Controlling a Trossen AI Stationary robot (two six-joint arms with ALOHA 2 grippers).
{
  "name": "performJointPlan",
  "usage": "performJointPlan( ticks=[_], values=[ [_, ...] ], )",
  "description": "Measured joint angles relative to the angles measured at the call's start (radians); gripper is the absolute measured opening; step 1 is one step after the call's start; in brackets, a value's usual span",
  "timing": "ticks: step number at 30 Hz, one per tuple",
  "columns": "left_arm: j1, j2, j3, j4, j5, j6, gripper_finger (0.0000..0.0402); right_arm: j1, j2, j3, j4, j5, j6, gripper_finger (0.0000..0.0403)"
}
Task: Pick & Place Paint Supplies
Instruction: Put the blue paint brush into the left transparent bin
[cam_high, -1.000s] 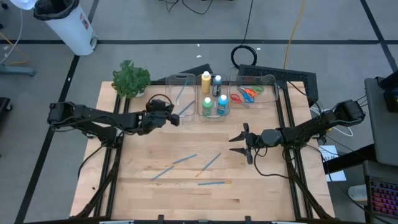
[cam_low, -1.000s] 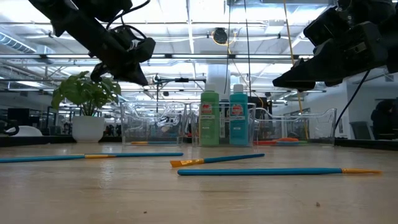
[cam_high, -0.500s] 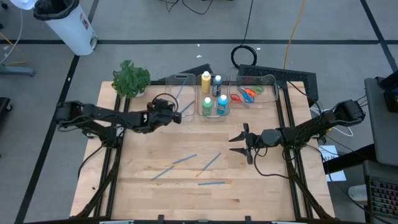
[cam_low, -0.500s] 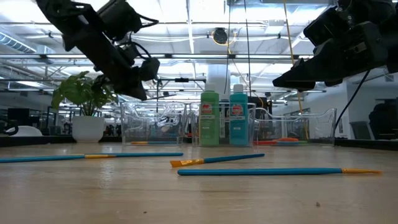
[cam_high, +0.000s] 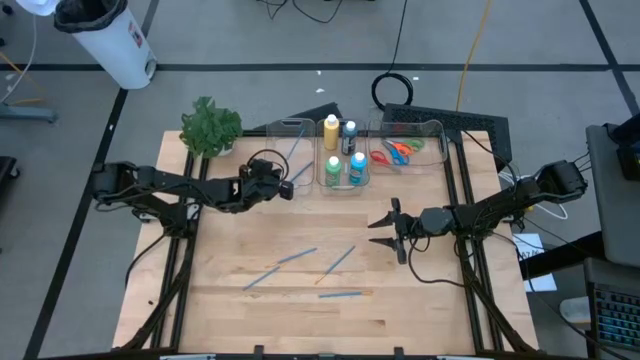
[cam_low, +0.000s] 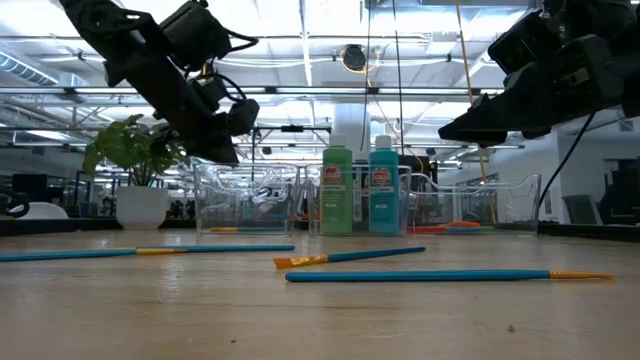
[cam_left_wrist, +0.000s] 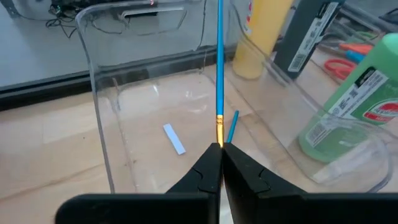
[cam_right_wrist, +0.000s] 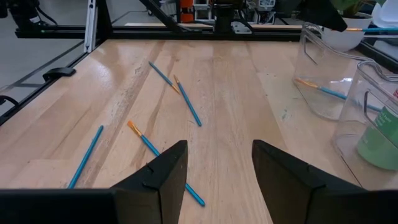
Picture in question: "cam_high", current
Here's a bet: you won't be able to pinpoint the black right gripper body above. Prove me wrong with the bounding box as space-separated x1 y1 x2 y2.
392 197 422 265

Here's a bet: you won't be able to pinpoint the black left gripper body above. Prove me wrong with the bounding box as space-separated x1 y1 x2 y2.
227 159 295 211

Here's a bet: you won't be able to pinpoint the light blue paint bottle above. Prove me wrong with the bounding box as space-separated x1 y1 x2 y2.
347 151 370 187

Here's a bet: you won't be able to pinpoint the red-handled scissors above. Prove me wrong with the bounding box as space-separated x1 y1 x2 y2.
369 149 401 174

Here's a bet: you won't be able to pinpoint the blue-handled scissors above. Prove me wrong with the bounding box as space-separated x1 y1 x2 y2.
382 139 411 167

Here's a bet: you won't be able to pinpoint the green paint bottle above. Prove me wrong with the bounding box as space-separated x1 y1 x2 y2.
324 155 344 189

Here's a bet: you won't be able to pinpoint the dark blue paint bottle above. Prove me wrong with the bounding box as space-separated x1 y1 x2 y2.
341 119 359 156

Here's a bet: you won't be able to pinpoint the yellow paint bottle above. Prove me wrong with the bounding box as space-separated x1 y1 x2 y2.
322 113 341 152

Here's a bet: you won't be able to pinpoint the clear narrow plastic bin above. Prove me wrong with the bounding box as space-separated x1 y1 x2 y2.
260 117 317 196
313 117 370 196

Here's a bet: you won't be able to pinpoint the green potted plant white pot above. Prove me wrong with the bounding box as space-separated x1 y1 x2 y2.
179 95 245 160

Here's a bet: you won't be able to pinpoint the clear wide plastic bin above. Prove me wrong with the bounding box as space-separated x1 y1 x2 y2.
363 118 449 176

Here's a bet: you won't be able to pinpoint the small black corner plate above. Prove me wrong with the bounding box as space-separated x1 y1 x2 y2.
252 101 344 135

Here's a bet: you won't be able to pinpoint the large black corner plate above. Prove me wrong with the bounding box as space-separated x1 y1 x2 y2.
382 102 514 172

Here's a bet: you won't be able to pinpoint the white paper sheet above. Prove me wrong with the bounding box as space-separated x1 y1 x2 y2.
510 232 559 294

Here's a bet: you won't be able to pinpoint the black desk leg bar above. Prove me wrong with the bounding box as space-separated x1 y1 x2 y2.
518 230 606 281

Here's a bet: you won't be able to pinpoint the pale round object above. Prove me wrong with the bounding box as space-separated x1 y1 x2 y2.
558 295 592 327

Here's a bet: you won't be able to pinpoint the white trash can black bag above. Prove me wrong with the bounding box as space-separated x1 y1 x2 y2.
53 0 159 91

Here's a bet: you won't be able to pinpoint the grey side desk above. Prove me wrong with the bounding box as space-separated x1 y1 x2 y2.
585 122 640 269

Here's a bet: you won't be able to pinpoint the backlit keyboard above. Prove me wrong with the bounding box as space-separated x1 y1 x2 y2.
591 283 640 352

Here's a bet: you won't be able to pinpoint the black device on desk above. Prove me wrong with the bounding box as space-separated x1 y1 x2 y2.
605 112 640 182

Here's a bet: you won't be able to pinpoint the grey stand base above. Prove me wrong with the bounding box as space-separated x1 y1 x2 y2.
0 102 59 124

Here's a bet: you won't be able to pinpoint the black chair base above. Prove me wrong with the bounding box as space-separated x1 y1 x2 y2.
0 155 21 182

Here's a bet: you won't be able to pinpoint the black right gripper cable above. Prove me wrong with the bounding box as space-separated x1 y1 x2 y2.
407 234 469 290

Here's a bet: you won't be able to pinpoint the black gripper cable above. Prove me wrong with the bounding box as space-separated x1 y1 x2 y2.
407 234 469 290
246 148 291 177

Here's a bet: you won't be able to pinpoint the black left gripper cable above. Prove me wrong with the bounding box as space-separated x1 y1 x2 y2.
246 148 291 177

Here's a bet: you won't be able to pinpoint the black coiled cable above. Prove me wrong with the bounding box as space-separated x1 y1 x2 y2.
370 0 415 112

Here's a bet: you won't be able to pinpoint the white cable bundle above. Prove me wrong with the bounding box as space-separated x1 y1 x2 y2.
497 169 571 221

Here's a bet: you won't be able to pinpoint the black cable under table edge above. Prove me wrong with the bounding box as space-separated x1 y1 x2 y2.
123 230 174 289

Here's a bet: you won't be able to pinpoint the black floor cable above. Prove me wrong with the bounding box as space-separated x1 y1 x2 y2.
257 0 347 25

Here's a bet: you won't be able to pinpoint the yellow cable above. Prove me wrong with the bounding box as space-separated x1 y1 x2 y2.
454 0 495 112

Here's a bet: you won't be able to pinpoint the white floor cable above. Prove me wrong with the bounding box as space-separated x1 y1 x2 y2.
0 13 39 106

